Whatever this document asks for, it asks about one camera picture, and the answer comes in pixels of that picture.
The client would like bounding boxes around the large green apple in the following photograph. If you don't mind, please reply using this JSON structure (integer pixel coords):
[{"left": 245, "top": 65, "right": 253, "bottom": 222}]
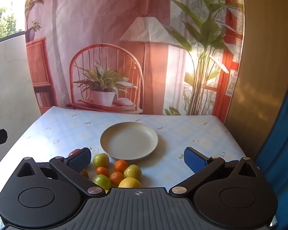
[{"left": 93, "top": 153, "right": 109, "bottom": 168}]

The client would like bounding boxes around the orange tangerine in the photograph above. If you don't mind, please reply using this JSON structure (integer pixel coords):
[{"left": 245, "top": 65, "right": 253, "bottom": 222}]
[
  {"left": 96, "top": 166, "right": 109, "bottom": 177},
  {"left": 110, "top": 172, "right": 124, "bottom": 186},
  {"left": 114, "top": 159, "right": 129, "bottom": 172}
]

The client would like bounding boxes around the floral checked tablecloth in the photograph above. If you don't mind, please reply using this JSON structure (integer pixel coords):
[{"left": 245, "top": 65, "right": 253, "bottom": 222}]
[{"left": 0, "top": 106, "right": 256, "bottom": 197}]

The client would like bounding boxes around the cream round plate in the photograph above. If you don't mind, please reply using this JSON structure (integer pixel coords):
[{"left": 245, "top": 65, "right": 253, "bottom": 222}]
[{"left": 100, "top": 122, "right": 159, "bottom": 161}]

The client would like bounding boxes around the yellow-green apple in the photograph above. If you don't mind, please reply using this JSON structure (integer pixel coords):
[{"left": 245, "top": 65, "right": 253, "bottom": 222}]
[{"left": 124, "top": 164, "right": 142, "bottom": 180}]

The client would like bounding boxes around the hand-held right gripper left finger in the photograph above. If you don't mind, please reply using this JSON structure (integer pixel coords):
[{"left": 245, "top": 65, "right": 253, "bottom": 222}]
[{"left": 16, "top": 148, "right": 106, "bottom": 197}]

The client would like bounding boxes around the printed room backdrop cloth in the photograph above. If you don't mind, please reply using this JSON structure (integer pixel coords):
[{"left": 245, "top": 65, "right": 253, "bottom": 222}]
[{"left": 25, "top": 0, "right": 245, "bottom": 122}]

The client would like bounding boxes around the blue curtain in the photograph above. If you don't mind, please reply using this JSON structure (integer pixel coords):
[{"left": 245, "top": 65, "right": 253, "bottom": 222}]
[{"left": 254, "top": 60, "right": 288, "bottom": 221}]

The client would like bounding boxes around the yellow lemon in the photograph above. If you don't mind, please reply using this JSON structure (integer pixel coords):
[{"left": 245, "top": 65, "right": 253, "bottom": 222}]
[{"left": 118, "top": 177, "right": 142, "bottom": 188}]

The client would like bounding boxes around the wooden cabinet panel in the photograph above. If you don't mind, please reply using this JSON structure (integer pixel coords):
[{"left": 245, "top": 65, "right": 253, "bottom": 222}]
[{"left": 223, "top": 0, "right": 288, "bottom": 160}]

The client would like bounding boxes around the window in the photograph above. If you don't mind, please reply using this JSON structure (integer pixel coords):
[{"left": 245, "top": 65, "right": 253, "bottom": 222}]
[{"left": 0, "top": 0, "right": 28, "bottom": 47}]

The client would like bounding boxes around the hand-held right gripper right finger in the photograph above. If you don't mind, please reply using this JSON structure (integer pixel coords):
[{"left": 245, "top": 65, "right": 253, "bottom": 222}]
[{"left": 169, "top": 147, "right": 264, "bottom": 196}]

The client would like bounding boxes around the white board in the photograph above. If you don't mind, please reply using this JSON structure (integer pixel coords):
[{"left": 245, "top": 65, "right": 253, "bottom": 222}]
[{"left": 0, "top": 32, "right": 42, "bottom": 173}]

